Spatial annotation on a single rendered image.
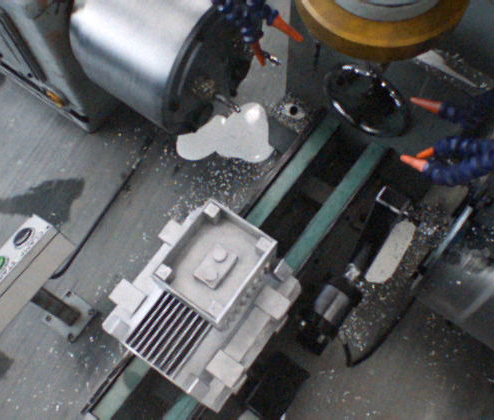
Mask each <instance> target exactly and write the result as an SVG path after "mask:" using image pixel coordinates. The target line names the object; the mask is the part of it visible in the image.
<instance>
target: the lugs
mask: <svg viewBox="0 0 494 420"><path fill-rule="evenodd" d="M201 209H202V208H200V207H198V208H197V209H196V210H195V211H194V212H193V213H192V215H191V216H190V217H189V220H190V221H192V220H193V218H194V217H195V216H196V215H197V213H198V212H199V211H200V210H201ZM293 272H294V270H293V269H292V268H291V267H290V266H289V265H288V264H287V262H286V261H285V260H284V259H281V258H277V257H275V262H274V265H270V271H269V273H270V274H271V275H272V276H273V277H274V279H275V280H277V281H279V282H282V283H285V282H286V281H287V279H288V278H289V277H290V275H291V274H292V273H293ZM130 328H131V326H130V325H129V324H127V323H126V322H125V321H123V320H121V319H119V318H118V317H117V316H116V315H112V317H111V318H110V319H109V321H108V322H106V323H105V325H104V326H103V329H104V330H106V331H107V332H108V333H110V334H111V335H112V336H114V337H115V339H117V340H118V341H121V339H122V338H123V337H124V335H125V334H126V333H127V332H128V330H129V329H130ZM181 389H183V390H184V392H185V393H188V394H189V395H191V396H192V397H193V398H195V399H196V400H197V401H199V402H201V401H202V400H203V399H204V397H205V396H206V394H207V392H208V391H209V390H210V387H209V386H208V385H207V383H205V382H204V381H203V380H201V379H200V378H199V377H197V376H196V375H195V374H193V373H192V372H191V373H189V375H188V376H187V378H186V379H185V380H184V383H183V384H182V386H181Z"/></svg>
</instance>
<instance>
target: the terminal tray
mask: <svg viewBox="0 0 494 420"><path fill-rule="evenodd" d="M210 207H214V208H215V209H216V210H215V212H213V213H211V212H210V210H209V209H210ZM263 240H265V241H266V242H267V246H266V247H264V248H263V247H261V246H260V242H261V241H263ZM276 250H277V241H275V240H274V239H273V238H272V237H270V236H269V235H267V234H266V233H264V232H263V231H261V230H258V229H257V228H255V227H254V226H252V224H250V223H249V222H247V221H246V220H244V219H243V218H241V217H240V216H238V215H237V214H235V213H233V212H232V211H231V210H230V209H227V208H225V207H224V206H222V205H221V204H219V203H218V202H216V201H215V200H213V199H212V198H210V199H209V200H208V202H207V203H206V204H205V205H204V207H203V208H202V209H201V210H200V211H199V212H198V213H197V215H196V216H195V217H194V218H193V220H192V221H191V222H190V223H189V225H188V227H187V229H186V230H184V231H183V233H182V234H181V235H180V236H179V238H178V239H177V240H176V241H175V243H174V244H173V245H172V247H171V248H170V249H169V250H168V251H167V252H166V254H165V256H164V257H163V258H162V259H161V261H160V262H159V263H158V265H157V266H156V267H155V268H154V270H153V271H152V272H151V273H150V274H149V275H150V276H151V278H152V279H153V280H154V282H155V283H156V284H157V285H158V286H159V288H160V289H161V290H163V291H164V290H165V292H166V293H167V294H170V295H172V296H173V297H176V298H177V299H178V300H179V301H181V302H182V303H183V304H184V305H187V307H188V308H189V309H190V310H193V311H194V312H195V313H196V314H197V315H199V316H201V317H202V318H205V319H206V320H207V321H208V322H209V323H211V324H212V326H213V327H214V328H215V329H217V330H218V331H219V332H220V333H222V332H223V331H224V330H226V331H227V330H229V328H230V326H229V323H230V321H231V322H233V321H234V320H235V317H234V315H235V314H237V315H238V314H240V313H241V309H240V307H241V306H246V305H247V300H246V299H247V297H249V298H251V297H252V290H254V291H255V290H257V289H258V282H263V281H264V274H269V271H270V265H274V262H275V253H276ZM162 269H166V272H167V273H166V275H161V274H160V271H161V270H162ZM213 306H218V308H219V311H218V312H217V313H213V312H212V311H211V308H212V307H213Z"/></svg>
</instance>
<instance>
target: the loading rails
mask: <svg viewBox="0 0 494 420"><path fill-rule="evenodd" d="M326 113H327V109H326V108H325V107H323V106H322V107H321V108H320V111H319V112H318V113H317V115H316V116H315V117H314V118H313V120H312V121H311V122H310V123H309V124H308V125H307V126H306V128H305V129H303V130H302V133H301V134H300V135H299V136H298V138H297V139H296V141H295V143H294V144H293V145H292V146H291V147H290V148H289V149H288V150H287V152H286V153H285V154H284V155H283V156H280V158H279V159H278V160H277V161H276V163H275V164H274V166H273V168H271V169H270V173H269V174H268V176H267V177H266V178H265V179H264V181H263V182H262V183H261V184H260V186H259V187H258V188H257V189H256V190H255V191H254V192H253V193H252V196H251V197H250V198H249V200H248V201H247V202H246V203H245V205H244V206H243V207H242V208H241V209H239V211H238V212H237V215H238V216H240V217H241V218H243V219H244V220H246V221H247V222H249V223H250V224H252V226H254V227H255V228H257V229H258V230H261V231H263V232H264V233H266V234H267V235H269V236H270V237H271V235H272V234H273V232H274V230H276V229H277V227H278V226H279V225H280V223H281V222H282V221H283V220H284V218H285V217H286V216H287V214H288V213H289V212H290V210H291V209H293V207H294V206H295V204H296V202H297V201H298V200H299V201H301V202H302V203H304V204H305V205H307V206H308V207H310V208H311V209H314V210H316V211H317V215H316V216H315V217H314V219H313V220H312V221H311V223H310V224H309V225H308V227H307V228H306V229H305V230H304V231H303V232H302V234H301V235H300V236H299V238H298V239H297V240H296V242H295V244H294V246H293V247H292V248H291V250H290V251H288V253H287V254H286V255H285V257H284V258H283V259H284V260H285V261H286V262H287V264H288V265H289V266H290V267H291V268H292V269H293V270H294V272H293V273H292V274H291V275H293V276H294V277H295V278H296V279H297V280H298V283H299V284H300V286H301V289H302V290H301V293H300V295H298V297H299V298H300V299H301V300H303V301H304V302H306V303H307V302H308V300H309V299H310V298H311V296H312V295H313V294H314V293H315V292H316V290H317V289H318V287H319V285H320V284H319V282H318V280H316V279H315V278H313V277H312V275H313V274H314V273H315V272H316V271H317V269H318V267H319V265H320V264H321V262H322V261H323V260H324V258H325V257H326V256H327V254H328V253H329V252H330V251H331V250H332V248H333V247H334V246H335V244H336V243H337V241H338V240H339V239H340V236H341V235H342V233H343V232H344V231H345V230H346V229H347V227H348V226H349V227H350V228H351V229H353V230H354V231H357V232H359V233H361V231H362V229H363V227H364V225H365V220H366V218H367V216H368V214H369V211H368V210H366V209H364V208H363V206H364V205H365V202H366V201H367V199H368V198H369V197H370V195H371V194H372V193H373V191H374V190H375V188H376V187H378V185H379V184H380V183H381V181H382V178H383V176H384V174H385V171H386V169H387V167H388V164H389V163H390V161H391V159H392V156H393V152H394V149H393V148H392V147H389V148H388V149H386V148H385V147H383V146H382V145H380V144H378V143H377V142H373V141H371V142H370V143H369V144H368V146H367V148H366V150H365V151H364V152H363V154H362V155H361V156H360V158H359V159H358V160H357V162H356V163H355V164H354V165H353V166H352V167H351V169H350V170H349V171H348V173H347V174H346V175H345V177H344V178H343V179H342V181H341V183H340V185H339V186H338V187H337V188H336V189H335V188H332V187H330V186H329V185H327V184H326V183H324V182H322V181H321V180H319V179H318V178H317V176H318V173H319V172H320V171H321V169H322V168H323V167H324V166H325V165H326V164H327V163H328V161H329V160H330V159H331V157H332V156H333V155H334V154H335V150H336V146H337V143H338V138H339V134H340V130H341V126H342V121H339V120H338V119H336V118H334V117H333V116H331V115H330V114H327V115H326ZM269 365H271V363H269V362H268V361H267V360H265V359H264V358H263V357H261V356H260V355H259V354H258V355H257V356H256V358H255V359H254V361H253V364H252V365H251V366H250V367H249V368H248V370H247V371H246V374H247V375H248V378H249V379H250V380H252V381H253V382H254V384H256V383H257V382H258V381H259V379H260V378H261V376H262V375H263V373H264V372H265V371H266V369H267V368H268V366H269ZM151 392H152V393H154V394H155V395H157V396H158V397H159V398H160V399H161V400H162V401H164V402H165V403H166V404H167V405H169V406H170V407H171V409H170V410H169V412H168V413H167V414H166V416H165V417H164V418H163V420H208V419H209V417H210V416H211V414H212V413H213V412H214V410H212V409H211V408H207V407H206V406H205V405H203V404H202V403H201V402H199V401H197V400H196V399H195V398H193V397H192V396H191V395H189V394H188V393H185V392H184V390H183V389H181V388H180V387H179V386H177V385H176V384H175V383H173V382H172V381H171V380H169V379H168V378H167V377H165V376H164V375H163V374H161V372H160V371H158V370H157V369H156V368H153V367H152V366H151V365H149V364H148V363H147V362H145V361H144V360H143V359H141V358H140V357H139V356H138V355H137V354H136V353H135V352H133V351H132V350H131V349H128V351H127V352H126V353H125V354H124V356H123V357H122V358H121V359H120V361H119V362H118V363H117V364H116V366H115V367H114V368H112V369H111V370H110V371H109V372H108V373H107V374H106V375H105V376H104V378H103V379H102V380H101V381H100V383H99V384H98V385H97V390H96V391H95V392H93V393H92V395H91V397H90V398H89V400H88V401H87V402H86V403H85V404H84V405H83V406H82V407H81V409H80V410H79V414H80V415H82V416H84V418H85V419H86V420H131V419H132V416H133V415H134V413H135V412H136V411H137V409H138V408H139V407H140V405H141V404H142V403H143V402H144V400H145V399H146V398H147V396H149V395H150V393H151Z"/></svg>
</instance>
